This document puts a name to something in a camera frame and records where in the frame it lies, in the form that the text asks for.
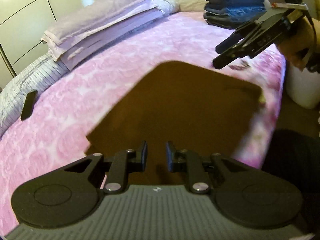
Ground stack of folded clothes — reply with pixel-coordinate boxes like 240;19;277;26
203;0;266;29

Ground grey striped pillow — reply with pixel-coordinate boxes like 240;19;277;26
1;53;69;135

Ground person's right hand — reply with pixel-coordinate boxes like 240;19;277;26
276;17;314;72

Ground white wardrobe with dark lines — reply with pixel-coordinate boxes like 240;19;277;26
1;0;95;88

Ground brown garment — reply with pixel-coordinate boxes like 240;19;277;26
87;61;262;185

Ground folded lilac blanket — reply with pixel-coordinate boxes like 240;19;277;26
41;0;178;70

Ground white round bedside table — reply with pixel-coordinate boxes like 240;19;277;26
285;63;320;109

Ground pink floral bed blanket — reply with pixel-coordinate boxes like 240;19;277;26
1;12;286;235

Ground black remote control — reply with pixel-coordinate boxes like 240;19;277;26
21;90;37;121

